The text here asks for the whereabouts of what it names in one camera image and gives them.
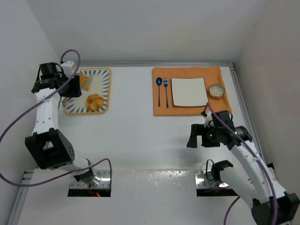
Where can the orange placemat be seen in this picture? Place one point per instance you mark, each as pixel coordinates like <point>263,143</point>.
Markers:
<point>211,75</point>

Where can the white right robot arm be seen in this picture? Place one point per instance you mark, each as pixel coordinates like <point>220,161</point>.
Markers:
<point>268,200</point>

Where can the blue patterned rectangular tray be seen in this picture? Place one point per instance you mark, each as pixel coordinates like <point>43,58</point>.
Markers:
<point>100,84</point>

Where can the long croissant bread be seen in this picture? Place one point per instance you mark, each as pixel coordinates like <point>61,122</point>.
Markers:
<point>84,82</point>

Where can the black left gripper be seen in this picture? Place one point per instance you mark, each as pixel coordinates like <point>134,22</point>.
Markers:
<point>73,86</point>

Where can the blue spoon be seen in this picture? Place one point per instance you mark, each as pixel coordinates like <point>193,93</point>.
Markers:
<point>159,83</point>

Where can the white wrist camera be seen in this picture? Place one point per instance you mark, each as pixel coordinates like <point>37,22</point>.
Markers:
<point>208,119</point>
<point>68,68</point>

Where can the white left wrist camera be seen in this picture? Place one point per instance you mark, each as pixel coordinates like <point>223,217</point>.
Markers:
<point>68,68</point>

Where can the round swirl bread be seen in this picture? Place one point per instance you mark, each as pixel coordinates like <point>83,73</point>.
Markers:
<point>94,102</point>

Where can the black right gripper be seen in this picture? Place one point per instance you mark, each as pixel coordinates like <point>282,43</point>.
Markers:
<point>202,135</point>

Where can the white square plate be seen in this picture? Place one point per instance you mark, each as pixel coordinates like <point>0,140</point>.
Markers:
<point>189,92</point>

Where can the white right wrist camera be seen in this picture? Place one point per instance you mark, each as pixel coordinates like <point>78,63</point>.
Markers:
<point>208,119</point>

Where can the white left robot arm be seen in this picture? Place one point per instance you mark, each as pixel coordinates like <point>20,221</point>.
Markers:
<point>48,146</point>

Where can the metal tongs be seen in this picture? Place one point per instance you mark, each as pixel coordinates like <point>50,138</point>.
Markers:
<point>66,100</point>

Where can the blue fork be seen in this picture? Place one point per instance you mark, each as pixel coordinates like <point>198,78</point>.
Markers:
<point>166,92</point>

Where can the small flower-shaped dish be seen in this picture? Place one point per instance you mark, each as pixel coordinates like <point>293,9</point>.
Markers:
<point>216,90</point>

